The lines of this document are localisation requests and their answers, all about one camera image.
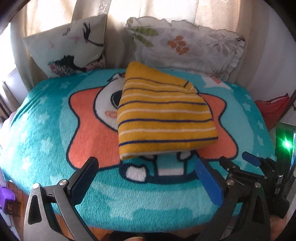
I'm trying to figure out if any teal star cartoon blanket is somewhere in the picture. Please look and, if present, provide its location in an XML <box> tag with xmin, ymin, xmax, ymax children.
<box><xmin>1</xmin><ymin>69</ymin><xmax>275</xmax><ymax>232</ymax></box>

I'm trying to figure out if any white floral ruffled pillow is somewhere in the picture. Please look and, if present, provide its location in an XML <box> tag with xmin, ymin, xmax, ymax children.
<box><xmin>126</xmin><ymin>16</ymin><xmax>245</xmax><ymax>81</ymax></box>

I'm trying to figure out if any yellow striped knit sweater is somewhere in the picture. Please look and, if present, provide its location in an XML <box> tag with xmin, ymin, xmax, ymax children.
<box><xmin>117</xmin><ymin>62</ymin><xmax>218</xmax><ymax>160</ymax></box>

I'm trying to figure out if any red plastic bag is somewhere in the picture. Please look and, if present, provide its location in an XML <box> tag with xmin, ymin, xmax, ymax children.
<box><xmin>255</xmin><ymin>93</ymin><xmax>290</xmax><ymax>131</ymax></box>

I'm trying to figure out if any purple cloth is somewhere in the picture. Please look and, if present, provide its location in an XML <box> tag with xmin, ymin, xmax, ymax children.
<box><xmin>0</xmin><ymin>186</ymin><xmax>16</xmax><ymax>210</ymax></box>

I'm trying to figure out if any beige curtain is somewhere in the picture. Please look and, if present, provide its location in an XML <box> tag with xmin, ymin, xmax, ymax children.
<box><xmin>11</xmin><ymin>1</ymin><xmax>269</xmax><ymax>90</ymax></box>

